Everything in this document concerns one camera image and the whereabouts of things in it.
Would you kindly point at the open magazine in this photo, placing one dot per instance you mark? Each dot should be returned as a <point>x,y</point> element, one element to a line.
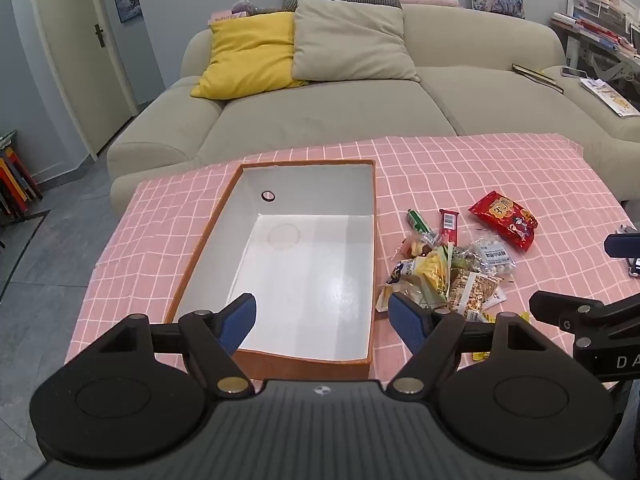
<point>612,97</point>

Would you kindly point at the peanut packet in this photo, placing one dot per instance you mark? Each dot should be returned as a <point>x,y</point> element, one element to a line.
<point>470,292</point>

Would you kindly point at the smartphone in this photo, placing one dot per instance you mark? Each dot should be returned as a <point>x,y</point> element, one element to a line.
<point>574,72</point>

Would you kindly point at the pink checked tablecloth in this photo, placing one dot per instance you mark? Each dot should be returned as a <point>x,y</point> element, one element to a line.
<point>525,170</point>

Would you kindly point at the pink blanket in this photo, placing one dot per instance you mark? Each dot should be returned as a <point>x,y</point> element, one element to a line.
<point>430,0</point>

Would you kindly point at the packet of yellow slices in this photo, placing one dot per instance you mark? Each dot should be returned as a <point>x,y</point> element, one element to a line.
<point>430,270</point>

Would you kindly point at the white desk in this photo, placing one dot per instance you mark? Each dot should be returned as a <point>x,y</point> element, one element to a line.
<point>600,60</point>

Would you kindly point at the orange cardboard box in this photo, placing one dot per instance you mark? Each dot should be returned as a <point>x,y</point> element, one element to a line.
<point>310,260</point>

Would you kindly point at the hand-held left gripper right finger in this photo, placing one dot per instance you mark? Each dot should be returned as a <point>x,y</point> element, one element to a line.
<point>407,322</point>

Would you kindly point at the sunflower seed packet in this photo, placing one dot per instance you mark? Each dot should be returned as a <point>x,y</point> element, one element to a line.
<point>462,259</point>

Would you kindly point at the stack of coloured stools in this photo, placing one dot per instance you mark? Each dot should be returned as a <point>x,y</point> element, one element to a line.
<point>15,180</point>

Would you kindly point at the clear packet with reddish pieces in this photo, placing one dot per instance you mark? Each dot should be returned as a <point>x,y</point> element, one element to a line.
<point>415,249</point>

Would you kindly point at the grey plush toy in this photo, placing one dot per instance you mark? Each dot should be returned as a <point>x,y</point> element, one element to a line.
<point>255,6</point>

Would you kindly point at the clear packet of white balls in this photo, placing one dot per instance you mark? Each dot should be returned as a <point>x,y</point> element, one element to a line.
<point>492,256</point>

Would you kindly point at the pink box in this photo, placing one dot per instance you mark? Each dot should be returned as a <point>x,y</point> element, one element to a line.
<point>225,16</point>

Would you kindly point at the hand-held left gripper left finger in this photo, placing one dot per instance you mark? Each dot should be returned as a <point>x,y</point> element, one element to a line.
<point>239,321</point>

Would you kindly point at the red sausage stick packet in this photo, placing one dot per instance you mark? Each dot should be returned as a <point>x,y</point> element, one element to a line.
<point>448,225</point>

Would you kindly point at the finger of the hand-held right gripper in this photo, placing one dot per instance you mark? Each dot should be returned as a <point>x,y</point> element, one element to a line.
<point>624,245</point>
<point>565,310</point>

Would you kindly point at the beige pillow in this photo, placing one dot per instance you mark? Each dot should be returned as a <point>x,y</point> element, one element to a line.
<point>350,40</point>

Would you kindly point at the green stick snack packet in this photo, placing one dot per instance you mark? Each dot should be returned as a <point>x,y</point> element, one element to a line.
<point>416,220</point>

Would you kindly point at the beige sofa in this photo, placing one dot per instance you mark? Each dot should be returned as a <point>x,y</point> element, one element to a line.
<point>325,120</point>

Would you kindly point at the yellow pillow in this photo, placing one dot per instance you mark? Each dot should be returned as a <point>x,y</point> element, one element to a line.
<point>250,55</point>

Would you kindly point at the pile of books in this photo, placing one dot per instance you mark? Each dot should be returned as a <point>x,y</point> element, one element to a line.
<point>595,32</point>

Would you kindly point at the red snack bag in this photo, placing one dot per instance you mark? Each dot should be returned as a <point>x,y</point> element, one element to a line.
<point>505,217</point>

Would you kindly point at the dark book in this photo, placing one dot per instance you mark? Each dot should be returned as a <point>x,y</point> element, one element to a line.
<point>537,76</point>

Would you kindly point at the white door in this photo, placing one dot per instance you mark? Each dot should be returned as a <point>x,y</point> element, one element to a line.
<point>75,50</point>

